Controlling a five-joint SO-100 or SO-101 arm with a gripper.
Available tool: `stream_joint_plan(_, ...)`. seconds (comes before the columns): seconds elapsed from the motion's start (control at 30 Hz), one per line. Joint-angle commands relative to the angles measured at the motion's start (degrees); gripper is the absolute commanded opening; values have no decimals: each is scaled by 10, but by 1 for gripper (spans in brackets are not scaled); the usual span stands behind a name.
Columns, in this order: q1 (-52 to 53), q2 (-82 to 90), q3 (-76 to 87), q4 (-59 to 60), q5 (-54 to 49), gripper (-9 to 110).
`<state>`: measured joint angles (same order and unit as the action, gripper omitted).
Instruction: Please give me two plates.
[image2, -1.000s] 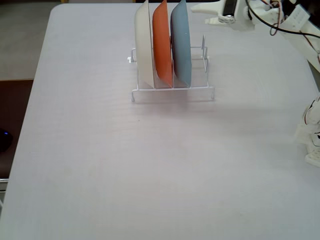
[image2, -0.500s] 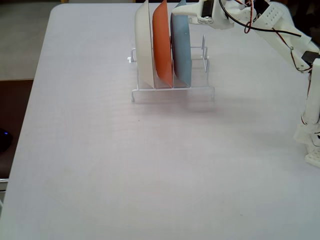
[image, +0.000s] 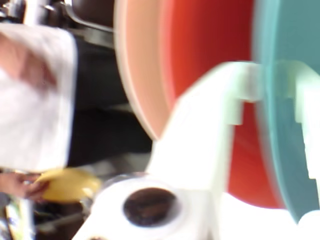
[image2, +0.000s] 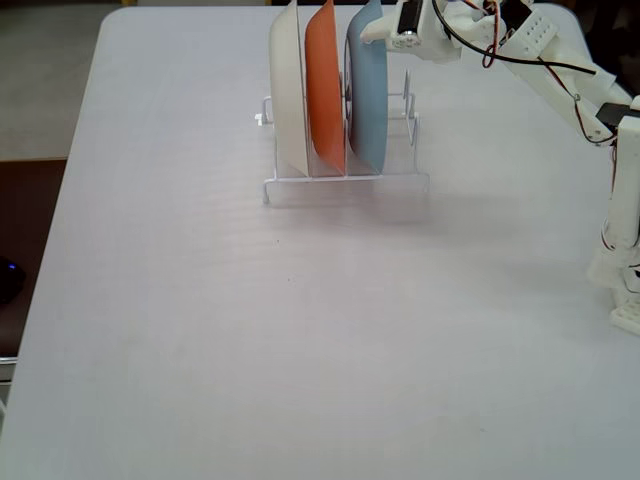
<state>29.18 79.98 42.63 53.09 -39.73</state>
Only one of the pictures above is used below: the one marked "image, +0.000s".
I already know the blue plastic plate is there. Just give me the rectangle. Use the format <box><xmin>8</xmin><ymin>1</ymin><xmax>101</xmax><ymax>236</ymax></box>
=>
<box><xmin>251</xmin><ymin>0</ymin><xmax>320</xmax><ymax>224</ymax></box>

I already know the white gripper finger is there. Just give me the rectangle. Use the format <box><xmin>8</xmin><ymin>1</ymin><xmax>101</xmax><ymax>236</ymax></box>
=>
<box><xmin>146</xmin><ymin>62</ymin><xmax>263</xmax><ymax>193</ymax></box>
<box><xmin>274</xmin><ymin>60</ymin><xmax>320</xmax><ymax>179</ymax></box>

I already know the orange plastic plate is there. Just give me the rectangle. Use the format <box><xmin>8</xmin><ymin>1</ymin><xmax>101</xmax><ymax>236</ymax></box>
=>
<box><xmin>157</xmin><ymin>0</ymin><xmax>285</xmax><ymax>210</ymax></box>

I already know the yellow plastic plate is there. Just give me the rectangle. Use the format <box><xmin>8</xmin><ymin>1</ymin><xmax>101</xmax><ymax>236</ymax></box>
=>
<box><xmin>37</xmin><ymin>168</ymin><xmax>102</xmax><ymax>202</ymax></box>

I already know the white plastic plate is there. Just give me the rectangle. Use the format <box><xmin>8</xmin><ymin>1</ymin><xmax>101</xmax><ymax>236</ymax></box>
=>
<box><xmin>113</xmin><ymin>0</ymin><xmax>177</xmax><ymax>141</ymax></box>

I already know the person's bare forearm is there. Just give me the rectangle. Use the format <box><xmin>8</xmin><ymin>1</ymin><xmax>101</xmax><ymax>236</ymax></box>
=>
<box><xmin>0</xmin><ymin>32</ymin><xmax>59</xmax><ymax>89</ymax></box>

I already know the person's hand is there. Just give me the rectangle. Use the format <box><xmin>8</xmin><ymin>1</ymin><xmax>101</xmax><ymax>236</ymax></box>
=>
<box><xmin>0</xmin><ymin>172</ymin><xmax>51</xmax><ymax>201</ymax></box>

